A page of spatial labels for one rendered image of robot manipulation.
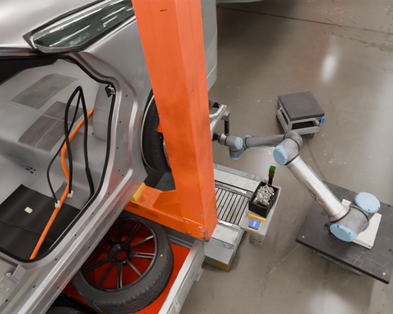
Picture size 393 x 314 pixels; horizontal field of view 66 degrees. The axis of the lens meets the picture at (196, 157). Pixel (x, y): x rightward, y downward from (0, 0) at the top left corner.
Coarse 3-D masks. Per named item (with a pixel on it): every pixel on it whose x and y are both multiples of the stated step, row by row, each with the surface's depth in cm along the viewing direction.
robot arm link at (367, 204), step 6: (354, 198) 196; (360, 198) 194; (366, 198) 194; (372, 198) 193; (354, 204) 195; (360, 204) 191; (366, 204) 190; (372, 204) 190; (378, 204) 190; (360, 210) 190; (366, 210) 188; (372, 210) 188; (378, 210) 191; (366, 216) 189; (372, 216) 193
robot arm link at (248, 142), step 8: (248, 136) 252; (264, 136) 229; (272, 136) 220; (280, 136) 212; (288, 136) 199; (296, 136) 197; (248, 144) 244; (256, 144) 235; (264, 144) 226; (272, 144) 219
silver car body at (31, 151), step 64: (0, 0) 115; (64, 0) 130; (128, 0) 154; (0, 64) 247; (64, 64) 290; (128, 64) 157; (0, 128) 215; (64, 128) 165; (128, 128) 176; (0, 192) 195; (64, 192) 190; (128, 192) 190; (0, 256) 123; (64, 256) 154
